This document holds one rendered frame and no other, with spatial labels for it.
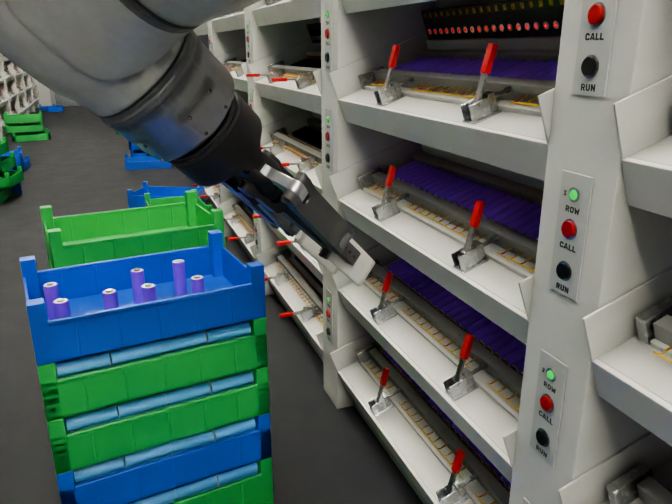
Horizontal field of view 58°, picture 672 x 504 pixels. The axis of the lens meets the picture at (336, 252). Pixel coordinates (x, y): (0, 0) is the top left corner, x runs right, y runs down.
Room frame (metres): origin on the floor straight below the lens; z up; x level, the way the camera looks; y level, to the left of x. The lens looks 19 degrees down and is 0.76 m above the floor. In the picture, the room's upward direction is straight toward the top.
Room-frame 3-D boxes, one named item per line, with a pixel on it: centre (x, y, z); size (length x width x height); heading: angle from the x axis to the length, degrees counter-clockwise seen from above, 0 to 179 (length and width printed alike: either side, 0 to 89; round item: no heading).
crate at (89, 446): (0.81, 0.28, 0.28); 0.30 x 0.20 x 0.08; 119
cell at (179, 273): (0.84, 0.23, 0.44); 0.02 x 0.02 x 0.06
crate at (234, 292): (0.81, 0.28, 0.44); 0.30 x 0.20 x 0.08; 119
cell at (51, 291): (0.75, 0.38, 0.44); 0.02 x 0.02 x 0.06
